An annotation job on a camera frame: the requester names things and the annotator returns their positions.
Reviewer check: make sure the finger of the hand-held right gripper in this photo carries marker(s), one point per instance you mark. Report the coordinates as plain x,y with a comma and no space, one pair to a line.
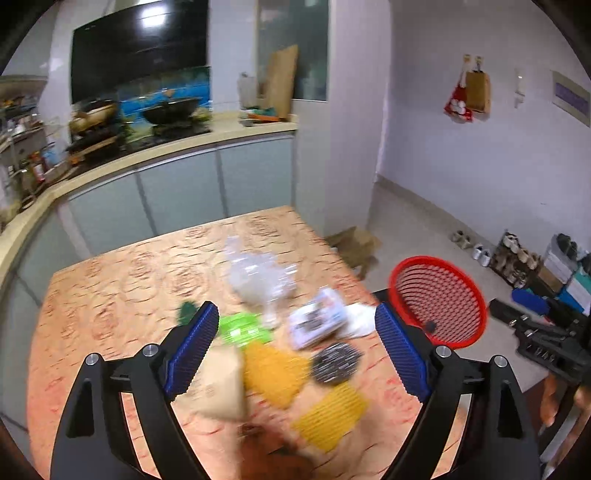
521,311
540,344

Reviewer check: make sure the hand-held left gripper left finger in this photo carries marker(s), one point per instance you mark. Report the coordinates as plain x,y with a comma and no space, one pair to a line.
194,350

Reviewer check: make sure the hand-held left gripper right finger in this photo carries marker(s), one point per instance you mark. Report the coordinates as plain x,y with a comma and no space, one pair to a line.
401,350

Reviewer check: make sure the green scouring pad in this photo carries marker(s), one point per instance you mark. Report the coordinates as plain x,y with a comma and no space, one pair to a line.
187,311

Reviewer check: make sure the beige paper piece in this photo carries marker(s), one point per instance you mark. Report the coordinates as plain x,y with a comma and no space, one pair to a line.
221,383

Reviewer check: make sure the white tissue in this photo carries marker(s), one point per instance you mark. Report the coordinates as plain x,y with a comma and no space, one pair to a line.
362,321

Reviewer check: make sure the green snack packet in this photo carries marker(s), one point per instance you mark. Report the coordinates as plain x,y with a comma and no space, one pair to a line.
238,327

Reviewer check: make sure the red plastic mesh basket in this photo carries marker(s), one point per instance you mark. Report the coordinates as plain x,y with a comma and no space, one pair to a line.
438,300

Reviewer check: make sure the dark round scouring pad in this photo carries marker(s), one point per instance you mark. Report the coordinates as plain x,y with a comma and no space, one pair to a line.
334,364

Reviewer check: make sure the yellow foam net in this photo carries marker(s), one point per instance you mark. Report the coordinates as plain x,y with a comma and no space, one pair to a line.
272,374
328,417

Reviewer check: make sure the white printed snack packet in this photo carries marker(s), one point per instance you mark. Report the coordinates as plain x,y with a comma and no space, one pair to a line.
314,321

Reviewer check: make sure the clear plastic bag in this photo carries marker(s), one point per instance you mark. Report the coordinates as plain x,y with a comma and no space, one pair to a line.
258,277

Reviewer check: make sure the person's right forearm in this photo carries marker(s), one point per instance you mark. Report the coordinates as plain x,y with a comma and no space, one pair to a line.
550,397

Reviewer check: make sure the shoe rack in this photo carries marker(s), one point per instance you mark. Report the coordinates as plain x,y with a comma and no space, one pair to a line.
561,272

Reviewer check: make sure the floral orange tablecloth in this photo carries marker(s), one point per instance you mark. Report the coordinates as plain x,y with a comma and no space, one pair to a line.
138,277

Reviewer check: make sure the cardboard box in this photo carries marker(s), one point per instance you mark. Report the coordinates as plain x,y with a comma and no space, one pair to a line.
355,244

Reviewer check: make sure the dark brown blurry item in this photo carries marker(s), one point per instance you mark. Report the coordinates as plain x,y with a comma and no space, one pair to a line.
263,450

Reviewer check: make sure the kitchen counter with cabinets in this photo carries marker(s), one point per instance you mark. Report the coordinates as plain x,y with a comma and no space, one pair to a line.
184,180

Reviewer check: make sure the black gas stove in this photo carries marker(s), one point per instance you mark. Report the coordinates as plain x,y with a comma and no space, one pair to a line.
138,141

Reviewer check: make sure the brown paper bag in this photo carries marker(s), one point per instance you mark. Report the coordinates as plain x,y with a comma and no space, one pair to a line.
478,92

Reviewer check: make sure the black wok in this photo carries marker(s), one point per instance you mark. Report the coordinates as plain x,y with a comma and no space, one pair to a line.
168,113

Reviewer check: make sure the red-capped sauce bottle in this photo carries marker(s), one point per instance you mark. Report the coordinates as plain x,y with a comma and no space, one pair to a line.
38,168

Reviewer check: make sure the orange plastic dish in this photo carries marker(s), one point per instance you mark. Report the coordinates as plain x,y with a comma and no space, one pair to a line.
263,117

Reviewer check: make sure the golden frying pan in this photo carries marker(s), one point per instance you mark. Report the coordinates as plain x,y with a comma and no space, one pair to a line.
92,115

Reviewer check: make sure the clear plastic bottle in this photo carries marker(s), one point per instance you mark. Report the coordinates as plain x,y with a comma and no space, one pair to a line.
247,92

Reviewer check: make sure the blue scenic backsplash panel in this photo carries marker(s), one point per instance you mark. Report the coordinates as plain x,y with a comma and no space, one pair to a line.
194,81

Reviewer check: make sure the metal spice rack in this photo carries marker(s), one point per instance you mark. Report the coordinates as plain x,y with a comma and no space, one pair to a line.
18,134

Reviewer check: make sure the wooden cutting board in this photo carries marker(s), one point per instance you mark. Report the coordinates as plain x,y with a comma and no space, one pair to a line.
281,78

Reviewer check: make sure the black range hood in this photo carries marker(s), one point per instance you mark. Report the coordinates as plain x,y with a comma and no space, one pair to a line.
138,46

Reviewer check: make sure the frosted glass window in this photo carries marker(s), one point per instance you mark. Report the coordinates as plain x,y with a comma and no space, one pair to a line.
314,46

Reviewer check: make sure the red wall hanging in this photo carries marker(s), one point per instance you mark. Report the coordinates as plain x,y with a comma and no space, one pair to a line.
457,104

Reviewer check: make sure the white wall switch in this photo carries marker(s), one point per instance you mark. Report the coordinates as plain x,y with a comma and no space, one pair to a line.
520,87

